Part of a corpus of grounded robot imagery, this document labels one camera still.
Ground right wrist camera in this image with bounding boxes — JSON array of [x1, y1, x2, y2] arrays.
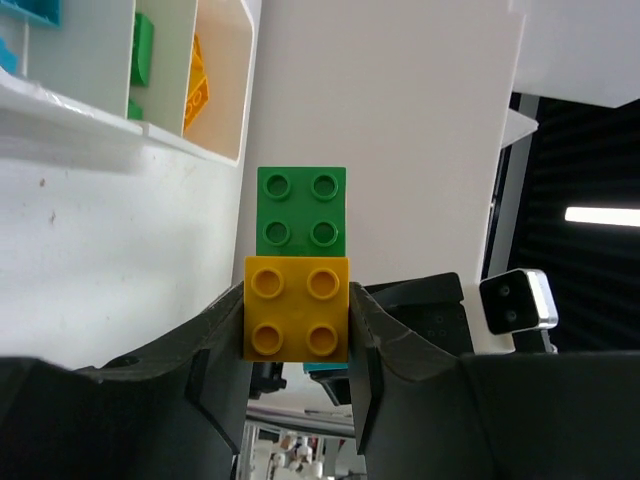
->
[[479, 268, 559, 353]]

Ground blue curved lego brick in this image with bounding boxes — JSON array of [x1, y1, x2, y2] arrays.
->
[[0, 38, 19, 75]]

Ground green sloped lego brick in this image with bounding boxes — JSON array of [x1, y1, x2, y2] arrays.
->
[[130, 12, 154, 87]]

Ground green square lego brick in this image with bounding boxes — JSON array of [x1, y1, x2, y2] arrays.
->
[[256, 166, 347, 257]]

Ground blue square lego brick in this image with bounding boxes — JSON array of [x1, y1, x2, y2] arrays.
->
[[303, 363, 348, 374]]

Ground green lego plate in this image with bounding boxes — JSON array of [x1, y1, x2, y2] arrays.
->
[[127, 98, 144, 121]]

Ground long yellow lego brick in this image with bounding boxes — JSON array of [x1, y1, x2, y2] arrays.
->
[[183, 34, 209, 131]]

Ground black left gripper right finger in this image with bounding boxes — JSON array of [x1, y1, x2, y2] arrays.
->
[[348, 283, 639, 479]]

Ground yellow square lego brick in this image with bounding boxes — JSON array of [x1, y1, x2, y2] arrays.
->
[[243, 256, 349, 363]]

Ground blue long lego brick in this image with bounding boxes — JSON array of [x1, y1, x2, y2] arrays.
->
[[1, 0, 61, 27]]

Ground white three-compartment tray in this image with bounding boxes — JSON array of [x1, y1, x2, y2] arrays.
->
[[0, 0, 262, 174]]

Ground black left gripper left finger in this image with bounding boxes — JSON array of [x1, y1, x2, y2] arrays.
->
[[1, 286, 252, 479]]

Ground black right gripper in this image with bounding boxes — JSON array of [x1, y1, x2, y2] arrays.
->
[[365, 272, 474, 355]]

